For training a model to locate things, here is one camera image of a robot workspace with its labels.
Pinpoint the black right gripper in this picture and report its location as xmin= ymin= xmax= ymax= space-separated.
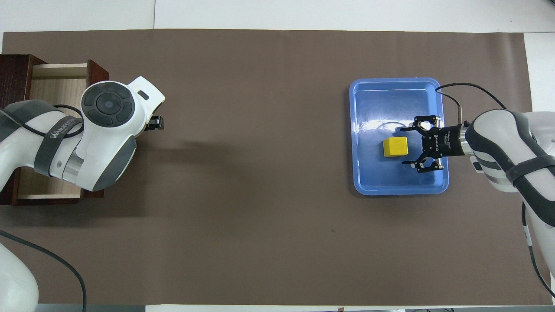
xmin=400 ymin=115 xmax=467 ymax=174

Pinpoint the yellow cube block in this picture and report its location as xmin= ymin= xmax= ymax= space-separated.
xmin=383 ymin=136 xmax=409 ymax=158

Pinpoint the wooden drawer with dark front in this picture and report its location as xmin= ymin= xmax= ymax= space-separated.
xmin=13 ymin=60 xmax=110 ymax=204

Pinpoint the blue plastic tray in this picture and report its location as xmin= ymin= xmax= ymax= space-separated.
xmin=349 ymin=78 xmax=450 ymax=196

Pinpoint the brown paper table mat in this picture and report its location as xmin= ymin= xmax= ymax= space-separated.
xmin=0 ymin=29 xmax=553 ymax=306

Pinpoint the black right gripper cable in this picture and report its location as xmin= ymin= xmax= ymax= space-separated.
xmin=435 ymin=82 xmax=555 ymax=299

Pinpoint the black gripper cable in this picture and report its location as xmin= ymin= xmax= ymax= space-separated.
xmin=435 ymin=82 xmax=555 ymax=299
xmin=0 ymin=104 xmax=87 ymax=312

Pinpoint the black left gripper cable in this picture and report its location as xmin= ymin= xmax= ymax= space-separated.
xmin=0 ymin=104 xmax=87 ymax=312

